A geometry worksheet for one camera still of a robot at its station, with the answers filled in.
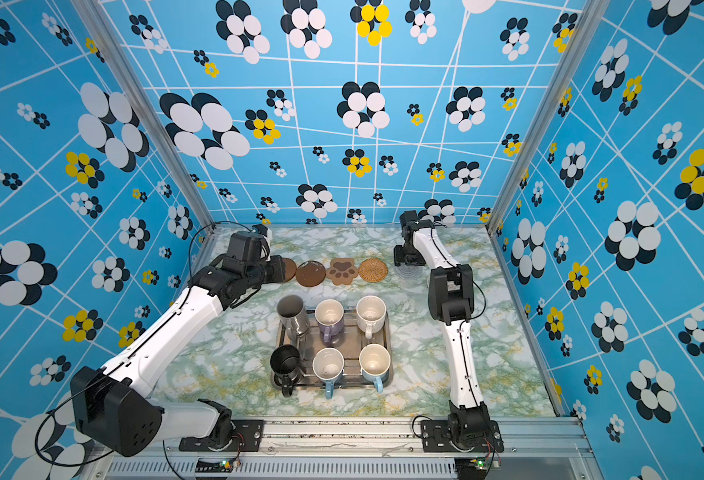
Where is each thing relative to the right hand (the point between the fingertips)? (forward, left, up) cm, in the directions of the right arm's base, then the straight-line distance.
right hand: (409, 263), depth 109 cm
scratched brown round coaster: (-5, +36, +1) cm, 36 cm away
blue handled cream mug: (-37, +13, +1) cm, 39 cm away
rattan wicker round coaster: (-4, +13, +1) cm, 14 cm away
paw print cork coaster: (-5, +24, +1) cm, 25 cm away
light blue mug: (-38, +26, +1) cm, 47 cm away
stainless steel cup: (-26, +37, +8) cm, 46 cm away
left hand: (-18, +38, +23) cm, 47 cm away
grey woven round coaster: (-5, -1, +1) cm, 5 cm away
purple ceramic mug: (-23, +28, +2) cm, 36 cm away
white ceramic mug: (-22, +15, +2) cm, 26 cm away
